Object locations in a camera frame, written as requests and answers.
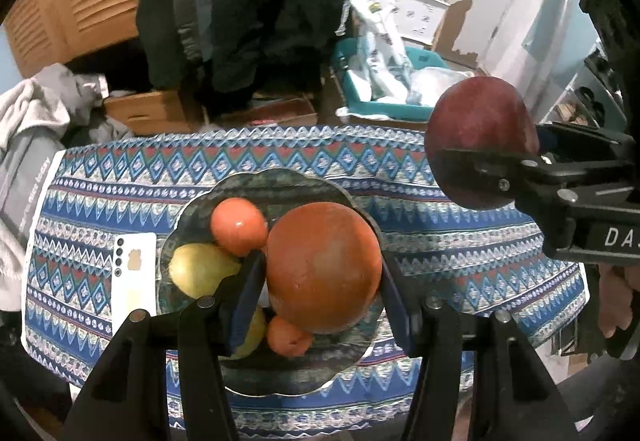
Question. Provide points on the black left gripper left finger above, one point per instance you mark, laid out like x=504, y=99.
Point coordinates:
x=125, y=397

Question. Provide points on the dark glass plate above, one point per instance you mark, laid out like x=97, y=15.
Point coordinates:
x=264, y=372

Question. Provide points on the blue patterned tablecloth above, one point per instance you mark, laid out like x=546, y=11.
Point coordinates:
x=83, y=197

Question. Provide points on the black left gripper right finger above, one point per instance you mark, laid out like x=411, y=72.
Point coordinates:
x=513, y=395

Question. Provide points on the white patterned storage box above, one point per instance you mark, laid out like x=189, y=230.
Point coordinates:
x=419, y=20

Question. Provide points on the yellow pear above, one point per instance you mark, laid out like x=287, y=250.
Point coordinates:
x=197, y=269
x=255, y=333

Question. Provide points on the brown cardboard box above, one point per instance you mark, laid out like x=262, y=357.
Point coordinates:
x=153, y=112

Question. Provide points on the person right hand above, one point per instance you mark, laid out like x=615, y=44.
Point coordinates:
x=616, y=286

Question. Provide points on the grey clothes pile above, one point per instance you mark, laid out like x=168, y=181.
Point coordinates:
x=40, y=116

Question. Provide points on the red apple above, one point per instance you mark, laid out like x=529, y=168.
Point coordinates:
x=480, y=113

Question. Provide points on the small tangerine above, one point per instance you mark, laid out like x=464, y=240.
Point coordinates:
x=286, y=339
x=238, y=226

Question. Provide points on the white printed plastic bag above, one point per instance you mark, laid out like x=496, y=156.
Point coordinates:
x=376, y=30

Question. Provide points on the shoe rack with shoes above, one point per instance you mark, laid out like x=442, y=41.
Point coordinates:
x=592, y=98

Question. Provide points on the white smartphone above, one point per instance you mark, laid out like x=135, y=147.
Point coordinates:
x=133, y=276

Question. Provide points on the large orange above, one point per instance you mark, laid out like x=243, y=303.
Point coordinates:
x=324, y=265

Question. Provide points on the teal cardboard box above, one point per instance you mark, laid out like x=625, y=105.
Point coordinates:
x=377, y=89

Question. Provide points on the dark hanging clothes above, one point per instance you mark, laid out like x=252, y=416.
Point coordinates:
x=222, y=52

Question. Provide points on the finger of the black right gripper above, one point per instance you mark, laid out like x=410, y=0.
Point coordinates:
x=483, y=178
x=555, y=135

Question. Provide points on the clear plastic bag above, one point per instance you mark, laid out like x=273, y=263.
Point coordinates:
x=429, y=83

